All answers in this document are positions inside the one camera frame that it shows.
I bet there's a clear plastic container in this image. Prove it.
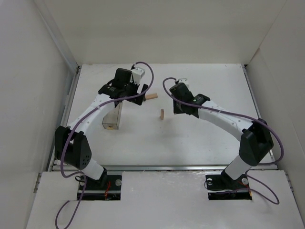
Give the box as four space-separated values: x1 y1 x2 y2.
102 103 123 130

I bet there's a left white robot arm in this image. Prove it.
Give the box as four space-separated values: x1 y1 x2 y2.
54 66 149 187

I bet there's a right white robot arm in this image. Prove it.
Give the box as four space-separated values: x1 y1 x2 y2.
170 82 274 191

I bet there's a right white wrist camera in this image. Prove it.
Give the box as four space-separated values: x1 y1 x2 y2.
177 78 189 87

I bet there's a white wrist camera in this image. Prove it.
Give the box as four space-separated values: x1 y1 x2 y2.
130 67 145 85
177 78 189 87

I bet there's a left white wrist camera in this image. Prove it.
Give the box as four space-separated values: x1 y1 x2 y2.
130 67 145 85

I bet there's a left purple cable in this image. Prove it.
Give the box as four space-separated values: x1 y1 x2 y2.
55 61 154 227

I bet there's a purple cable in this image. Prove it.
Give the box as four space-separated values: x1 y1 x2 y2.
55 61 154 227
162 77 285 205

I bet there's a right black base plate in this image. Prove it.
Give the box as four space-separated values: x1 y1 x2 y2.
204 174 252 200

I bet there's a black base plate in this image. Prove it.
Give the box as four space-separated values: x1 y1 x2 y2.
204 174 252 200
74 174 122 201

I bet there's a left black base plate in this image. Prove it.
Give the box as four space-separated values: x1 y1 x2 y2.
74 174 122 201

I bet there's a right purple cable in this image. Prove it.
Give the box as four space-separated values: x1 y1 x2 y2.
162 77 285 205

